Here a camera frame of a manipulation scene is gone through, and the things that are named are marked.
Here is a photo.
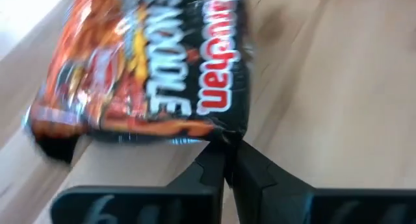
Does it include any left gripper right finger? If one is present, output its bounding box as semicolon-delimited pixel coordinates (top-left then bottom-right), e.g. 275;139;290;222
227;140;416;224

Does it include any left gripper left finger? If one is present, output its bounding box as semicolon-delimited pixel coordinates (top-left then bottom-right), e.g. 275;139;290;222
50;142;227;224

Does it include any black Maruchan fire noodle pack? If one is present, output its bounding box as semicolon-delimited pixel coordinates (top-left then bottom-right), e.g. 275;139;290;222
22;0;255;163

